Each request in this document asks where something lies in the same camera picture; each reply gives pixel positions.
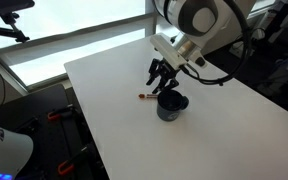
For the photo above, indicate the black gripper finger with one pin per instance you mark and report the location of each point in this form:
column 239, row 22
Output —
column 167, row 85
column 152, row 78

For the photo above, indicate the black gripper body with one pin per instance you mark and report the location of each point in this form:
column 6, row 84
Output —
column 164, row 68

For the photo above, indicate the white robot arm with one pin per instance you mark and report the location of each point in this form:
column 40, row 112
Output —
column 200, row 20

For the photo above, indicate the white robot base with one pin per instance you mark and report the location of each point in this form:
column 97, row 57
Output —
column 4, row 150

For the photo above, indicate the dark green mug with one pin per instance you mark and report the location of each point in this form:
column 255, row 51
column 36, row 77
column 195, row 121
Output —
column 169, row 108

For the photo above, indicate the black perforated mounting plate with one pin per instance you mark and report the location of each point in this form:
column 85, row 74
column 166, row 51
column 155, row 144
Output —
column 47, row 133

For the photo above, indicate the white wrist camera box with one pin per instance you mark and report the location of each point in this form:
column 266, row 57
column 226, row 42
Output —
column 167, row 50

